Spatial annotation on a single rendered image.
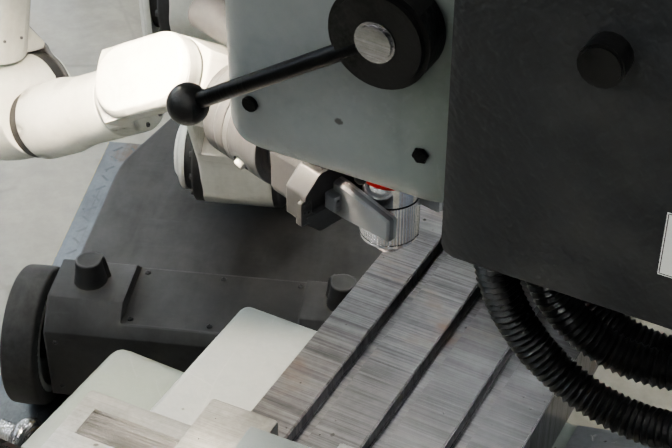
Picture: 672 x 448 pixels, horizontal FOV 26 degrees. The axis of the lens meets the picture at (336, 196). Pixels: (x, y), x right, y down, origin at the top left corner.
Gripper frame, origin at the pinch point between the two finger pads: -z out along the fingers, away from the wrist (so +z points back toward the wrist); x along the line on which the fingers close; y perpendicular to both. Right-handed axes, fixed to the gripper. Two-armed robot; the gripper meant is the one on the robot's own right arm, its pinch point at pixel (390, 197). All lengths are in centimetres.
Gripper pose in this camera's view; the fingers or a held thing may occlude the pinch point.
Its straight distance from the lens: 112.4
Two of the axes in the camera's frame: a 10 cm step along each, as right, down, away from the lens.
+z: -6.8, -4.4, 5.8
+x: 7.3, -4.1, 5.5
